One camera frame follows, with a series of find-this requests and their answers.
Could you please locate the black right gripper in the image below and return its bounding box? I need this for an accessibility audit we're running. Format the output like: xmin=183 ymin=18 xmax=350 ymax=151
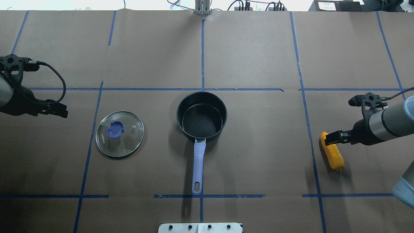
xmin=325 ymin=119 xmax=384 ymax=146

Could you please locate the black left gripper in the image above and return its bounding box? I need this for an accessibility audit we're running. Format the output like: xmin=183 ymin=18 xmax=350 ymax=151
xmin=0 ymin=77 xmax=68 ymax=118

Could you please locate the glass pot lid blue knob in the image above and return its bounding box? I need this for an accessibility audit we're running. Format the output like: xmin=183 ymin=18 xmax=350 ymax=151
xmin=95 ymin=111 xmax=145 ymax=158

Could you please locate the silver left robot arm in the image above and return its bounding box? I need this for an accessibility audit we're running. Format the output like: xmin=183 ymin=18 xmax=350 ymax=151
xmin=0 ymin=78 xmax=68 ymax=118

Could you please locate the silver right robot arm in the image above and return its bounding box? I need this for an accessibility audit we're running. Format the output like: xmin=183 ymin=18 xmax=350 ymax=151
xmin=320 ymin=93 xmax=414 ymax=171

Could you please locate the yellow toy corn cob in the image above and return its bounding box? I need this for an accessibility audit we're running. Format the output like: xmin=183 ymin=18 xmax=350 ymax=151
xmin=320 ymin=132 xmax=345 ymax=172

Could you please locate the black box white label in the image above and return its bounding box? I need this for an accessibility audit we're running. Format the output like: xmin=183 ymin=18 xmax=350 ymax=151
xmin=308 ymin=0 xmax=362 ymax=12

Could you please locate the dark blue saucepan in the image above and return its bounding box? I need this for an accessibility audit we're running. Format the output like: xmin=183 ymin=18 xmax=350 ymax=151
xmin=176 ymin=91 xmax=228 ymax=195

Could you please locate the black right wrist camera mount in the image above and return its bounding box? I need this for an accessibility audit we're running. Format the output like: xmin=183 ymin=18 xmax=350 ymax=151
xmin=348 ymin=93 xmax=388 ymax=121

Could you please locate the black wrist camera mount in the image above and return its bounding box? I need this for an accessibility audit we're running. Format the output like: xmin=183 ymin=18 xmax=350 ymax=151
xmin=0 ymin=54 xmax=40 ymax=86
xmin=348 ymin=93 xmax=388 ymax=121

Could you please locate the black right camera cable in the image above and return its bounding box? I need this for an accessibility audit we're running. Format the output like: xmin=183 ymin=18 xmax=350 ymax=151
xmin=382 ymin=87 xmax=414 ymax=101

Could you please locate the black camera cable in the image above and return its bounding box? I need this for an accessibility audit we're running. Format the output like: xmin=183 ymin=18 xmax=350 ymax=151
xmin=382 ymin=87 xmax=414 ymax=101
xmin=0 ymin=61 xmax=67 ymax=105

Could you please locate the black left camera cable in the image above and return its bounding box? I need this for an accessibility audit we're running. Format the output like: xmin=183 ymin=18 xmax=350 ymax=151
xmin=0 ymin=61 xmax=67 ymax=105

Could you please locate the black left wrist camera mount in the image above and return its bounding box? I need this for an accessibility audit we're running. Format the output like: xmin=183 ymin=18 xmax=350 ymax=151
xmin=0 ymin=54 xmax=40 ymax=86

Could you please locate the white camera stand pillar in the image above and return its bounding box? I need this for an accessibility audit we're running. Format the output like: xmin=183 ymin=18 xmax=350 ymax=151
xmin=158 ymin=222 xmax=244 ymax=233

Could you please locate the silver aluminium frame post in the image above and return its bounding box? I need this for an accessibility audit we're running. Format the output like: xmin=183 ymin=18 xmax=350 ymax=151
xmin=194 ymin=0 xmax=211 ymax=15

